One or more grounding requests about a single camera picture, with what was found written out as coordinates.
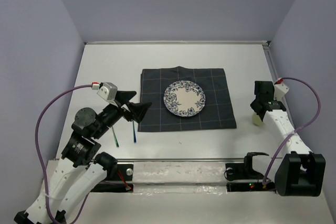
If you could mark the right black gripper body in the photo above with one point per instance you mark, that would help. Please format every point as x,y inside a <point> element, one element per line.
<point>252,103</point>

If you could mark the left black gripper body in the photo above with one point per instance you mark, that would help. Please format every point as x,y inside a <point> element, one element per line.
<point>112,113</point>

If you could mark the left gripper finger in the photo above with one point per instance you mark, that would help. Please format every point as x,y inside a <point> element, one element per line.
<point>138,110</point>
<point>123,97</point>

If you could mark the pale yellow paper cup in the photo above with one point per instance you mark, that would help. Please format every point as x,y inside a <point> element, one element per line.
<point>256,120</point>

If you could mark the iridescent spoon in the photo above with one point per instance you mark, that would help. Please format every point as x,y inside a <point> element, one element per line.
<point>134,133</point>

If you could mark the blue floral plate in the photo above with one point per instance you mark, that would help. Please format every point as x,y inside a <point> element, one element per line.
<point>184,98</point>

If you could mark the dark checked cloth napkin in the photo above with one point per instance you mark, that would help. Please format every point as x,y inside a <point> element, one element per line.
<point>217,113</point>

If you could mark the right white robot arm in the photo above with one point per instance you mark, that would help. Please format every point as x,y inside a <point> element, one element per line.
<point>294,168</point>

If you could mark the iridescent fork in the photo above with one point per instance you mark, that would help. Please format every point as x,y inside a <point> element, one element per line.
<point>115,138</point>

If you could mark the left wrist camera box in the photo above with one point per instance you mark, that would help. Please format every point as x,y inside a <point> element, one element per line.
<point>107,91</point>

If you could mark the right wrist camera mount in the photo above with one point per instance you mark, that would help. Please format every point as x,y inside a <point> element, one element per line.
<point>280,89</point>

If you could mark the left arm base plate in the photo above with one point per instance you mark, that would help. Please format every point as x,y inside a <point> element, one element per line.
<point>119,181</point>

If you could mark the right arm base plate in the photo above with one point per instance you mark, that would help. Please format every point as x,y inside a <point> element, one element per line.
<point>242,178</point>

